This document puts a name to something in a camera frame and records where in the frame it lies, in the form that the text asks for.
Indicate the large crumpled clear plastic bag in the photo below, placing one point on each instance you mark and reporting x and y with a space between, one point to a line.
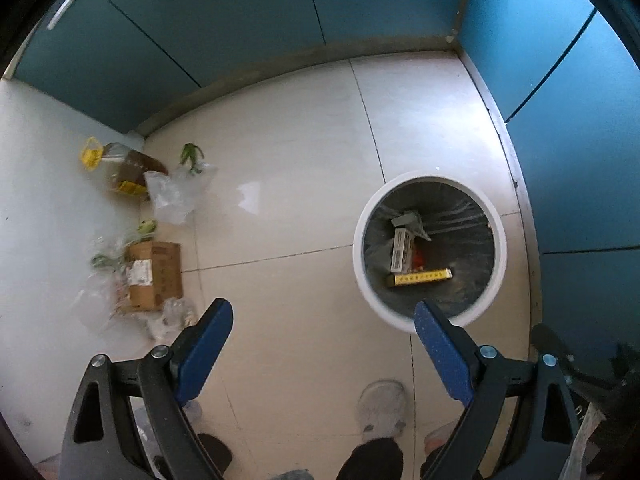
97 295

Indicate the green vegetable leaf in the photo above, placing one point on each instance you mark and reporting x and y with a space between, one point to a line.
191 156

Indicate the teal tall cabinet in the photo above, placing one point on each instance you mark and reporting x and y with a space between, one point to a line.
565 110

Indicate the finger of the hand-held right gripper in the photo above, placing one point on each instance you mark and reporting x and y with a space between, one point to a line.
555 342

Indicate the yellow flat box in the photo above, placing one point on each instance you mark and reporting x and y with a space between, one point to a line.
422 276

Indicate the small crumpled clear plastic wrap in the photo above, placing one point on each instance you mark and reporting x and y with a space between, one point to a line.
172 316

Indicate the small red wrapper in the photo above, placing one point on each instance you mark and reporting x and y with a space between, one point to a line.
417 261

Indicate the black trouser leg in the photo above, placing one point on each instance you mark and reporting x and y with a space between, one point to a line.
215 450
372 460

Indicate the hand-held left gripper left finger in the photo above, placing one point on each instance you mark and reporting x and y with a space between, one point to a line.
205 342

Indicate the white round trash bin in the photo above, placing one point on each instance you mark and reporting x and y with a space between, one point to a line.
361 260

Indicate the grey shoe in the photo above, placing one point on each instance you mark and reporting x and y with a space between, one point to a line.
382 405

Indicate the cooking oil bottle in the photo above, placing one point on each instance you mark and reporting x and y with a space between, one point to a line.
127 167

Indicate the brown cardboard box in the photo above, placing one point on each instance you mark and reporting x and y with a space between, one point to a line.
155 272

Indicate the white plastic bag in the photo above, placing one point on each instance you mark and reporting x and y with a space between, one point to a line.
582 445

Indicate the grey crumpled carton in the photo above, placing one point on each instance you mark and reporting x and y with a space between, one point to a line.
414 222

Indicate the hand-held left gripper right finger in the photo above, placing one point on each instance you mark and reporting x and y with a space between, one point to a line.
442 347

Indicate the black bin liner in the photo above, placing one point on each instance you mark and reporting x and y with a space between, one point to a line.
465 245

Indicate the white paper carton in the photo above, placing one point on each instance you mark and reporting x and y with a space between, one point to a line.
401 249

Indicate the small green vegetable scrap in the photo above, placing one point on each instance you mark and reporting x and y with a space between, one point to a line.
147 227

